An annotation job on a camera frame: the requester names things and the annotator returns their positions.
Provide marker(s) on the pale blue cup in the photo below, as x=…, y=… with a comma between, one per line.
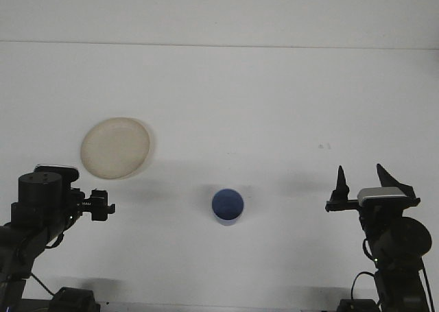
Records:
x=228, y=205

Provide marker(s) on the pale round plate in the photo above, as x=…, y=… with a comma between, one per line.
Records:
x=115, y=149

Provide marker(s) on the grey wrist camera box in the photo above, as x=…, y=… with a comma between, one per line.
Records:
x=380, y=194
x=65, y=173

